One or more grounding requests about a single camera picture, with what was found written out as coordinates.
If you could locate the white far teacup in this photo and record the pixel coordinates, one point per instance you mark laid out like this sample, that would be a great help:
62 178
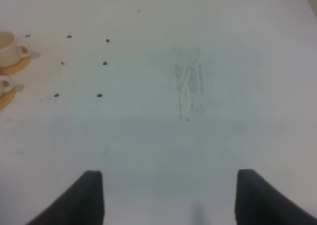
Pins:
12 51

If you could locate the white teacup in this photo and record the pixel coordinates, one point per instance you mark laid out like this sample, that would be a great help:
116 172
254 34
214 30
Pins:
12 51
6 84

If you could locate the orange far coaster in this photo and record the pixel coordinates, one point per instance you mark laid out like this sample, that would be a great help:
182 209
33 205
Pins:
16 68

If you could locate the orange coaster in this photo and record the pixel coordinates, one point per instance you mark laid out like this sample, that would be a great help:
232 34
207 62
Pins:
16 68
7 98

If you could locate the orange near coaster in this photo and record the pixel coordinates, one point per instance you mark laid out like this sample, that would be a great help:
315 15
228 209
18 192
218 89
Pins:
7 98

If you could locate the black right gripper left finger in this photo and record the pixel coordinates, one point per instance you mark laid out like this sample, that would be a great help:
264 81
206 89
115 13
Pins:
81 204

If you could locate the white near teacup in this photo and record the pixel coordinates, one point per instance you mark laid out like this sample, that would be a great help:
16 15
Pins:
6 84

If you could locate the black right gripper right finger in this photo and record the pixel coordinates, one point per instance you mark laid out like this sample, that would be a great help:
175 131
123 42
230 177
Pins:
259 203

